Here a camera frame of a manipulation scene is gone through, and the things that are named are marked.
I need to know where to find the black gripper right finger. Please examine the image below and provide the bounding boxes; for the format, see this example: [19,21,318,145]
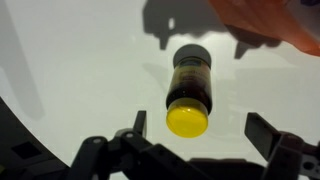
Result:
[244,112,320,180]

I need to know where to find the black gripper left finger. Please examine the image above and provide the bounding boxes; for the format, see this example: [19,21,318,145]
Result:
[66,110,209,180]

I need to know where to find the brown medicine bottle yellow lid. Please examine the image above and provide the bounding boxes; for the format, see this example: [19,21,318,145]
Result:
[165,43,213,139]

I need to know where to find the orange plastic bag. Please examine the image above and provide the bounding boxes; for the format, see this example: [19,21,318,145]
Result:
[208,0,320,58]

